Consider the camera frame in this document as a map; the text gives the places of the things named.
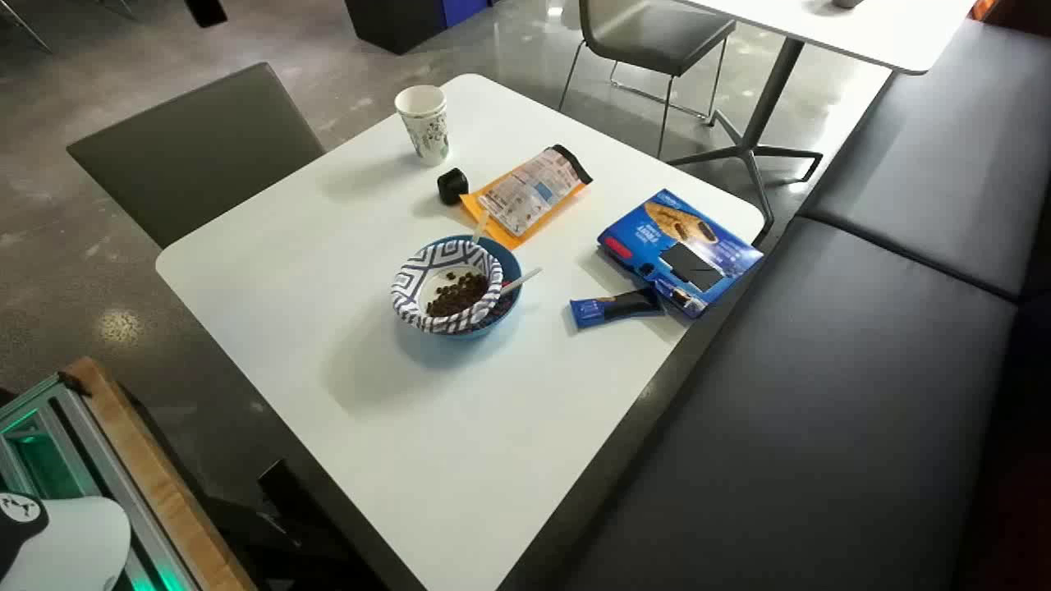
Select small black object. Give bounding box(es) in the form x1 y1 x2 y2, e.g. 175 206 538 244
434 166 474 212

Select white rounded robot base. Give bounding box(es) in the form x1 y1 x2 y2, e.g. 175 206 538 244
0 490 135 591

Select patterned white paper cup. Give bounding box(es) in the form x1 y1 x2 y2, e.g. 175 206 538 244
392 81 453 170

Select clear plastic spoon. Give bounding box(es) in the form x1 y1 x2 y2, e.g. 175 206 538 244
494 267 544 302

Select blue bowl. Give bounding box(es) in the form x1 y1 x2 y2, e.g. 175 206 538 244
392 232 527 338

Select brown food leftovers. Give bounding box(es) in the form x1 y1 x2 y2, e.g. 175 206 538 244
425 268 494 321

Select orange snack packet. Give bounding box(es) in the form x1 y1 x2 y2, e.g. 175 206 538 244
457 141 598 254

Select blue cardboard box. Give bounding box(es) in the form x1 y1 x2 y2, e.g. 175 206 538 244
593 187 770 321

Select dark chair with metal legs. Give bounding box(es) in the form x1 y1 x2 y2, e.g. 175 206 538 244
555 0 738 161

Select dark cabinet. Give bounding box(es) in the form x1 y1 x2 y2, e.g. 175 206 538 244
341 0 500 59

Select dark upholstered chair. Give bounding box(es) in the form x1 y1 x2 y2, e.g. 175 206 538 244
65 59 329 250

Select wooden plank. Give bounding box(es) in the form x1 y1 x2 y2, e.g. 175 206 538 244
60 351 256 591

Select small black floor item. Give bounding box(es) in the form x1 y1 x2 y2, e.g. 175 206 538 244
179 0 230 33

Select white side table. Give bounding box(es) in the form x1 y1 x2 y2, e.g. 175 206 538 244
667 0 978 224

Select short black bench cushion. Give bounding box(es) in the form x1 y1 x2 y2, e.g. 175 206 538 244
805 12 1051 305

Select brown bench backrest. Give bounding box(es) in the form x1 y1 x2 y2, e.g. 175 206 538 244
961 0 1051 591

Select metal robot stand frame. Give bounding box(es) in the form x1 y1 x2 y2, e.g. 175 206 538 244
0 371 205 591

